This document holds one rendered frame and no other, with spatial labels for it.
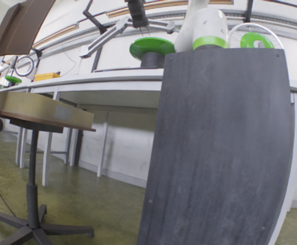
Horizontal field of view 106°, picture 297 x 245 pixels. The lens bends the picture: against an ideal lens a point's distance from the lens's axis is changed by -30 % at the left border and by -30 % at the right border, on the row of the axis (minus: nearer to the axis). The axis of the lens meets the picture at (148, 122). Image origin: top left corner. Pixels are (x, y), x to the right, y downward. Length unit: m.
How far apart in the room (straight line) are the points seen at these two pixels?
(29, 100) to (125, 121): 1.60
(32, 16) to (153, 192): 0.56
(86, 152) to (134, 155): 0.75
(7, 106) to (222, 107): 0.57
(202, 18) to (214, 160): 0.45
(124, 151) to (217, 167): 1.64
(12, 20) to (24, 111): 0.28
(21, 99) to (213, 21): 0.61
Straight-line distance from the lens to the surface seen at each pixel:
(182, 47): 0.68
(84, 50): 1.33
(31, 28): 0.47
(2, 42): 0.53
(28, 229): 0.79
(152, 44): 0.86
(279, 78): 0.39
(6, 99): 0.54
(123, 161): 1.93
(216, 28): 0.55
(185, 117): 0.38
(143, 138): 1.82
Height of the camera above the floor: 0.56
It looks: 6 degrees up
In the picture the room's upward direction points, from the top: 9 degrees clockwise
